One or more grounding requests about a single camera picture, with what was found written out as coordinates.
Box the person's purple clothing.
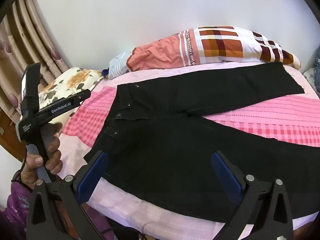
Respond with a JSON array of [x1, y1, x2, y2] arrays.
[[5, 170, 115, 240]]

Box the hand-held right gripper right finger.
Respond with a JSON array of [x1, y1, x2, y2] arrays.
[[211, 150, 293, 240]]

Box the blue checked cloth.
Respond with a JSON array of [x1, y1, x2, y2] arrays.
[[314, 56, 320, 92]]

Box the checkered orange pillow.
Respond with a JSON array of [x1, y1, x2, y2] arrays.
[[126, 26, 302, 71]]

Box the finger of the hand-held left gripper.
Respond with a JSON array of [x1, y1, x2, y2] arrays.
[[72, 89, 92, 105]]

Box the white blue striped pillow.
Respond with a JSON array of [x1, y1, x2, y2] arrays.
[[108, 51, 133, 80]]

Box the floral pillow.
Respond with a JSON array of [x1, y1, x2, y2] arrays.
[[37, 67, 105, 113]]

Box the black pants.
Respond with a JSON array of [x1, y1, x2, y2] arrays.
[[84, 62, 320, 224]]

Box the person's left hand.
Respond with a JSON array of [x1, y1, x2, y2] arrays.
[[21, 124, 63, 192]]

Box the beige patterned curtain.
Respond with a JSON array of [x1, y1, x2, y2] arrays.
[[0, 0, 69, 120]]

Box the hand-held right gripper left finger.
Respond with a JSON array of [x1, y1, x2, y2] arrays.
[[26, 150, 108, 240]]

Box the brown wooden furniture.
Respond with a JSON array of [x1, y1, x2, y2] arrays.
[[0, 107, 25, 160]]

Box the pink checked bed sheet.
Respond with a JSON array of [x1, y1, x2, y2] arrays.
[[56, 64, 320, 235]]

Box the white dotted cloth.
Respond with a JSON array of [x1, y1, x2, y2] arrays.
[[303, 69, 318, 90]]

